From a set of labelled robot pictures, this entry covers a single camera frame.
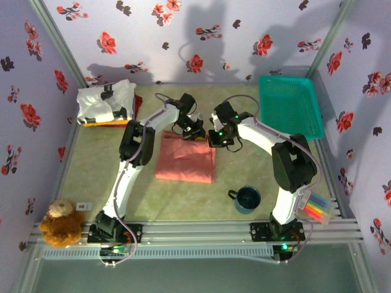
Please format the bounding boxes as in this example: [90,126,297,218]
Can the grey slotted cable duct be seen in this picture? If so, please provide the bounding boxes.
[41,246,272,260]

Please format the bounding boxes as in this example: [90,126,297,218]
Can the dark blue mug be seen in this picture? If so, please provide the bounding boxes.
[227,186,262,215]

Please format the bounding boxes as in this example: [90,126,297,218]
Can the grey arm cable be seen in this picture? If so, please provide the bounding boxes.
[97,92,172,268]
[224,94,322,265]

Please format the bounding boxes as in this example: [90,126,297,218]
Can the grey left arm cable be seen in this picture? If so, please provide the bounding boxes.
[97,92,172,268]

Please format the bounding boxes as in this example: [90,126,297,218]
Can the teal plastic basket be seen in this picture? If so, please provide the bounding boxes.
[258,75,325,141]

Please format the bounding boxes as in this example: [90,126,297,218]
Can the brown teddy bear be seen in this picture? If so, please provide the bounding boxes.
[38,198,87,248]

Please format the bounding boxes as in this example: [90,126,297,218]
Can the yellow folded t-shirt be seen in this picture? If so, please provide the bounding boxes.
[82,118,132,128]

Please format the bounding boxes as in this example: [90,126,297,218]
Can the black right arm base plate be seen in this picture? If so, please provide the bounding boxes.
[250,222,305,242]

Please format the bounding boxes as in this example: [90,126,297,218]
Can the pink t-shirt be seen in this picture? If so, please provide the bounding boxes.
[155,130,217,184]

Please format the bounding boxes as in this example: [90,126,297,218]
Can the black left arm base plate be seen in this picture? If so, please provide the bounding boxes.
[87,223,144,244]

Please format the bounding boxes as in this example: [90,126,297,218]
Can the white t-shirt with black print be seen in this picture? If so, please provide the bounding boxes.
[75,78,137,125]

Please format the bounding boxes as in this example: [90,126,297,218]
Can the control board with green light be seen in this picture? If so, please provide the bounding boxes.
[273,242,299,255]
[99,244,129,257]

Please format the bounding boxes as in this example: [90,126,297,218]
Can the aluminium frame post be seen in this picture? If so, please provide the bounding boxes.
[307,0,358,79]
[29,0,89,89]

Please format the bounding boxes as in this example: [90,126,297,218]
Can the grey right arm cable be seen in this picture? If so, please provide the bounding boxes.
[224,94,322,265]

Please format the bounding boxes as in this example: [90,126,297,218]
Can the clear box of coloured markers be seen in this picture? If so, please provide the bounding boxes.
[301,192,334,225]

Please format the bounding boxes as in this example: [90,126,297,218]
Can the aluminium rail frame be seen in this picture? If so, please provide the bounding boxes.
[29,218,364,245]

